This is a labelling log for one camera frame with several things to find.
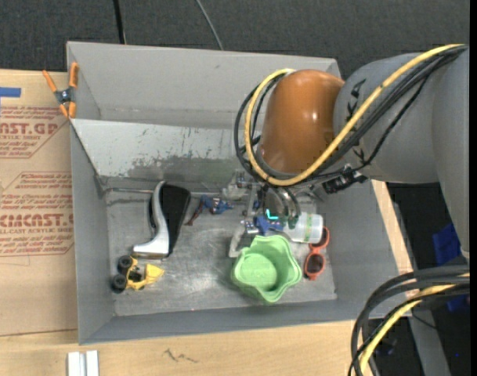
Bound yellow toy truck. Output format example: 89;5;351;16
110;254;166;295

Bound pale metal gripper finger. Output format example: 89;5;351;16
221;172;258;212
229;219;259;259

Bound silver and black shoe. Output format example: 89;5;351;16
132;180;193;260

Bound green flower-shaped cup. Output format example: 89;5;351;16
230;233;304;305

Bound small blue toy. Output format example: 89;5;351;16
252;215;283;237

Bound blue and red toy figure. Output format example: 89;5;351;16
184;195;234;227

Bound black cylinder on white bracket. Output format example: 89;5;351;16
322;165;368;195

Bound orange sunglasses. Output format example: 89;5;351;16
302;226;331;281

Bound white plastic bottle green label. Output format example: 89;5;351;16
281;212;325;244

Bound brown cardboard board red print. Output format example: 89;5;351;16
0;67;79;337

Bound grey metal bin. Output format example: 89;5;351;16
65;40;404;346

